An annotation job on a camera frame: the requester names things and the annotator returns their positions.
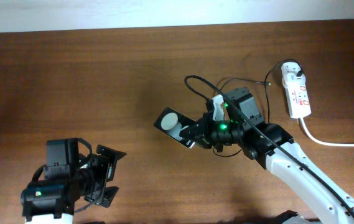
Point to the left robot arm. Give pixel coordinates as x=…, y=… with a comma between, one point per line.
x=51, y=201

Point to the white power strip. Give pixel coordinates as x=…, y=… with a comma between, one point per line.
x=298, y=102

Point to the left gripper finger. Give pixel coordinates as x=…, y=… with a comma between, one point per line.
x=110, y=153
x=108, y=196

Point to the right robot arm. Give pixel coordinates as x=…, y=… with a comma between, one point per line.
x=275, y=150

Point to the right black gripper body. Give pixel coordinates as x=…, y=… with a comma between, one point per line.
x=218, y=132

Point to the black smartphone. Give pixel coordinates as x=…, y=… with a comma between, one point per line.
x=172, y=123

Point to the white usb charger adapter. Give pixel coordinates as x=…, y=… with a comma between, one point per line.
x=292, y=75

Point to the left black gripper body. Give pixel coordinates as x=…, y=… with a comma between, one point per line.
x=94, y=175

